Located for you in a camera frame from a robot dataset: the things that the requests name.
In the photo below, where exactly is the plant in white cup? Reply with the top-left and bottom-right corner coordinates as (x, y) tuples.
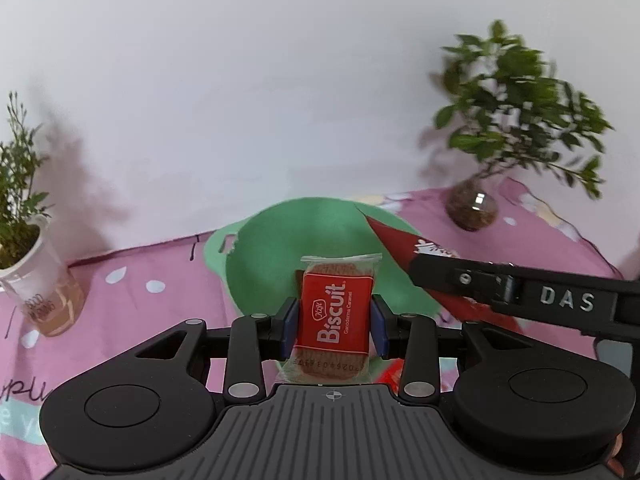
(0, 91), (86, 337)

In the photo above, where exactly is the plant in glass vase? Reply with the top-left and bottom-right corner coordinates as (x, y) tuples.
(432, 20), (616, 233)

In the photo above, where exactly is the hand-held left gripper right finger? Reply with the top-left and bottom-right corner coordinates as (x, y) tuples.
(371, 294), (538, 406)

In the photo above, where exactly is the pink printed tablecloth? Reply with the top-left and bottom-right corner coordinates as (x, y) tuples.
(0, 177), (626, 466)

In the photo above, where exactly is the green plastic bowl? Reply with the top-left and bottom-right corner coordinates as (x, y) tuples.
(202, 196), (453, 361)

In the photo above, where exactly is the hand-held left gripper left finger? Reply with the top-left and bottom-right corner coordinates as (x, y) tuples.
(132, 297), (301, 405)

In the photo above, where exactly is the red and white snack packet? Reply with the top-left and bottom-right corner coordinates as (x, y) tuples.
(362, 212), (526, 333)

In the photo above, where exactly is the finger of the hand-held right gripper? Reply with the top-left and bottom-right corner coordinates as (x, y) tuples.
(409, 253), (522, 312)

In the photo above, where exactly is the red biscuit packet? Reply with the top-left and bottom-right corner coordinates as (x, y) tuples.
(277, 252), (383, 386)

